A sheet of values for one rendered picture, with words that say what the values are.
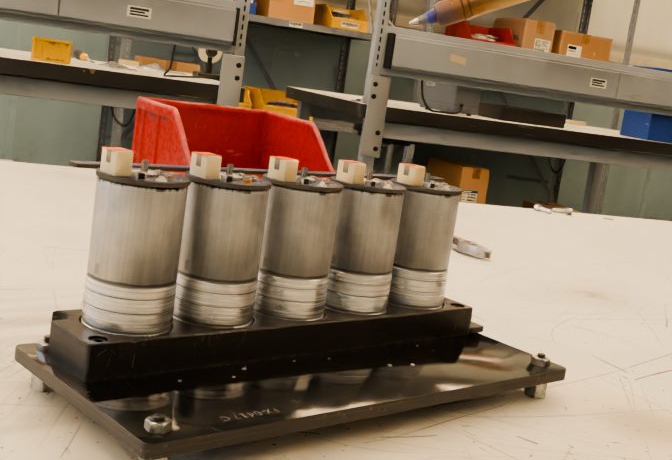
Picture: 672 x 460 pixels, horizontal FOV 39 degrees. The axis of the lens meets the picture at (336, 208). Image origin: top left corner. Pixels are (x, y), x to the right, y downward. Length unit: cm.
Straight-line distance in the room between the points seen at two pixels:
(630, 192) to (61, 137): 332
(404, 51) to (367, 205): 249
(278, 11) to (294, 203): 416
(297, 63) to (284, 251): 463
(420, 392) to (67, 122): 444
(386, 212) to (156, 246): 8
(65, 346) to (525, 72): 276
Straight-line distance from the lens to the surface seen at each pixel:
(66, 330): 26
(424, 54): 281
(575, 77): 308
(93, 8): 254
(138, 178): 25
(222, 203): 27
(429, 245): 33
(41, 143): 469
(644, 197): 609
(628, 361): 40
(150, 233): 25
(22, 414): 26
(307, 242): 29
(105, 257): 26
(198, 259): 27
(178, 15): 257
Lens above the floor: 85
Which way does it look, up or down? 8 degrees down
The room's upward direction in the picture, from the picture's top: 8 degrees clockwise
